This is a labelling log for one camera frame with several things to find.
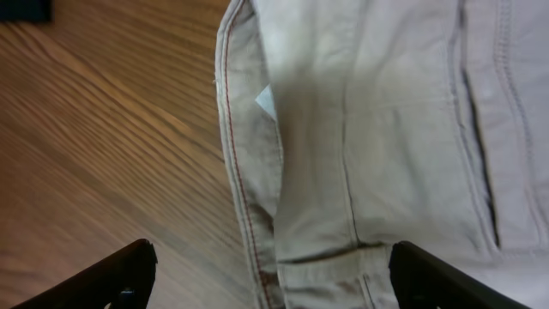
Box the black t-shirt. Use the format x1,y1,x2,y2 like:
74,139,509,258
0,0,53,22

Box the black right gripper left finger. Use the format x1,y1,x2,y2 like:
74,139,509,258
14,239,158,309

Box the beige shorts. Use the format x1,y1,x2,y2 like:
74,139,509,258
215,0,548,308

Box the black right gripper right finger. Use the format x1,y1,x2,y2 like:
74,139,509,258
389,241,527,309

